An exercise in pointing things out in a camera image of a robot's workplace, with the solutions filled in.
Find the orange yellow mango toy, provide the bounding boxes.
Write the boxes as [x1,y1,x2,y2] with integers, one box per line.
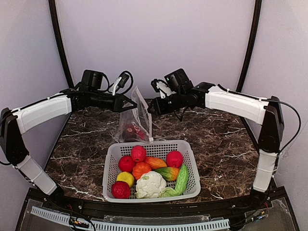
[144,156,167,169]

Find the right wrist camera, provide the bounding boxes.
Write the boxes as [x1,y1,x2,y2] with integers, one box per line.
[151,79,175,99]

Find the green orange mango toy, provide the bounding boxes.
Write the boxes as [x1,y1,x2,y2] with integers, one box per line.
[154,167,180,182]

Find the white perforated plastic basket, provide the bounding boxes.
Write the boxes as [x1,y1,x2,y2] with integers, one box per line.
[102,140,201,203]

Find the clear zip top bag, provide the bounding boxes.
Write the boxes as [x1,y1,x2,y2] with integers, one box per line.
[117,87,154,143]

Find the red chili pepper toy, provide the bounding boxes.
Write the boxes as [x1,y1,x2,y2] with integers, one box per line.
[131,124,145,140]

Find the red wrinkled fruit front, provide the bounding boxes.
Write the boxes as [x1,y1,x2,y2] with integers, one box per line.
[111,181,131,199]

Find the red wrinkled fruit right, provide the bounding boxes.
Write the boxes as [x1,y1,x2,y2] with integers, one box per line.
[166,151,183,168]

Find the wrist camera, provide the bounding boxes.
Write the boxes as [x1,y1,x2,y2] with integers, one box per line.
[108,75,129,95]
[151,79,175,99]

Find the white cauliflower toy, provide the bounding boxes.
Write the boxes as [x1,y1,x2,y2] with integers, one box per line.
[135,171,179,199]

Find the right electronics board wires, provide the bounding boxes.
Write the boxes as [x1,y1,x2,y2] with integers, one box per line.
[245,202,272,223]

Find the black frame post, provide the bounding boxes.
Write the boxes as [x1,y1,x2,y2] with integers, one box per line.
[236,0,262,92]
[48,0,74,88]

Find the left black frame post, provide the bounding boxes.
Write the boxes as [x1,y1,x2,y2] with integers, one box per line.
[48,0,74,88]

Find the red wrinkled fruit left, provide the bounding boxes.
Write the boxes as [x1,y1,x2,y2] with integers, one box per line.
[131,145,146,163]

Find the electronics board wires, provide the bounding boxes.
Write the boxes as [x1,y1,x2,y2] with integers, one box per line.
[245,202,272,223]
[64,204,97,231]

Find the red wrinkled fruit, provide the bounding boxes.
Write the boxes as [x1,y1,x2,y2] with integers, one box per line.
[166,151,183,168]
[111,181,131,199]
[131,145,146,163]

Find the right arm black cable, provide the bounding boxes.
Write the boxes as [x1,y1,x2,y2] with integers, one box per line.
[269,100,302,154]

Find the white slotted cable duct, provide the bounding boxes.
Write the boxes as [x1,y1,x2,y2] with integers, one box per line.
[30,206,230,231]

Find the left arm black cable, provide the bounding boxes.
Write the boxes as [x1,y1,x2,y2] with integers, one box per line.
[101,70,134,96]

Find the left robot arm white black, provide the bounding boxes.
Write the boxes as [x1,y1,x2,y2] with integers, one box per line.
[0,70,137,197]

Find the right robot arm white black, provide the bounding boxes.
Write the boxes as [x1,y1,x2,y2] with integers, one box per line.
[148,68,284,209]

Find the yellow lemon toy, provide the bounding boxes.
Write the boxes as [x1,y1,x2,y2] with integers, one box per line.
[116,171,135,188]

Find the right black frame post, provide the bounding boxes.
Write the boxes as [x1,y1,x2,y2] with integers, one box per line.
[236,0,262,92]

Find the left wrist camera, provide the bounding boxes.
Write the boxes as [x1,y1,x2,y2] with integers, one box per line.
[108,75,129,95]

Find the red tomato fruit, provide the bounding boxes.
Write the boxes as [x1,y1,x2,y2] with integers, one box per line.
[118,155,136,173]

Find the green bitter gourd toy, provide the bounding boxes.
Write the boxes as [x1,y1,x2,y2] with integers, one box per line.
[175,165,189,195]

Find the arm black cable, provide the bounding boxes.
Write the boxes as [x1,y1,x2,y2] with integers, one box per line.
[101,70,134,96]
[269,100,302,154]

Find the left electronics board wires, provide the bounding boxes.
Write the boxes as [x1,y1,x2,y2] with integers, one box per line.
[64,204,97,231]

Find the black front rail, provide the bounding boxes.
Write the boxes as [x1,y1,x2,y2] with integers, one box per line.
[24,186,298,230]

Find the orange pumpkin toy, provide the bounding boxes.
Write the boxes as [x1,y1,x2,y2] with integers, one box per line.
[132,162,152,180]

